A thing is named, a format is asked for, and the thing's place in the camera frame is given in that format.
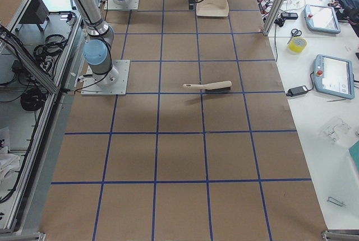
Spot beige plastic dustpan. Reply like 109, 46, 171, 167
196, 0, 229, 17

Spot yellow tape roll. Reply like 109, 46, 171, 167
288, 36, 307, 54

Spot blue teach pendant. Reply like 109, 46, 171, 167
303, 4, 341, 34
313, 54, 355, 100

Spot aluminium frame post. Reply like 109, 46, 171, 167
263, 0, 284, 36

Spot small black power adapter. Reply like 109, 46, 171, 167
286, 85, 309, 97

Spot beige hand brush black bristles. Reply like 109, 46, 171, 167
182, 81, 232, 93

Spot upper blue teach pendant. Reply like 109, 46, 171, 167
303, 4, 341, 34

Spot black handled scissors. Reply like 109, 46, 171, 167
287, 29, 302, 44

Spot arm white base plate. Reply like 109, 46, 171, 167
81, 60, 131, 96
103, 0, 141, 12

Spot lower blue teach pendant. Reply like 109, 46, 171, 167
313, 54, 355, 100

